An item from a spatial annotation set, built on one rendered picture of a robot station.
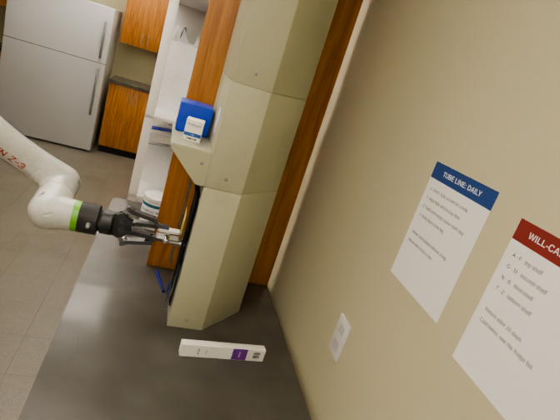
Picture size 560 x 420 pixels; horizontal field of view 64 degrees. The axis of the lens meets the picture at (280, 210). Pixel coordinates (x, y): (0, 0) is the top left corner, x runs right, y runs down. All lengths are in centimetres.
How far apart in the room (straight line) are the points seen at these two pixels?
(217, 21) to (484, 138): 97
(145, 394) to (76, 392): 16
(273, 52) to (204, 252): 60
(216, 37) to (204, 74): 12
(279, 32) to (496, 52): 53
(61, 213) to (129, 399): 55
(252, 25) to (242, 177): 40
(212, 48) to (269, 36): 39
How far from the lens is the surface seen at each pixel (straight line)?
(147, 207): 206
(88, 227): 139
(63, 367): 130
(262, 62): 123
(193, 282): 140
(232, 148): 125
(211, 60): 159
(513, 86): 93
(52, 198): 143
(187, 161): 126
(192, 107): 141
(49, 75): 633
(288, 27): 124
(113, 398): 123
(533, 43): 94
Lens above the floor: 179
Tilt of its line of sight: 17 degrees down
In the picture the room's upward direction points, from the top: 18 degrees clockwise
